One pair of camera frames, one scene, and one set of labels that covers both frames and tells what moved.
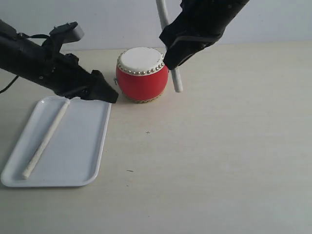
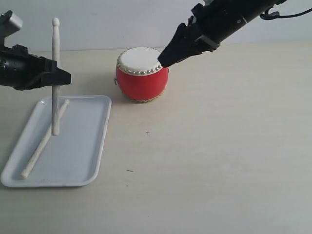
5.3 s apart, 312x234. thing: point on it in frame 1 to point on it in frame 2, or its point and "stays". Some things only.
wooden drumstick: [175, 72] to [56, 89]
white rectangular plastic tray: [64, 146] stays
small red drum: [142, 75] stays
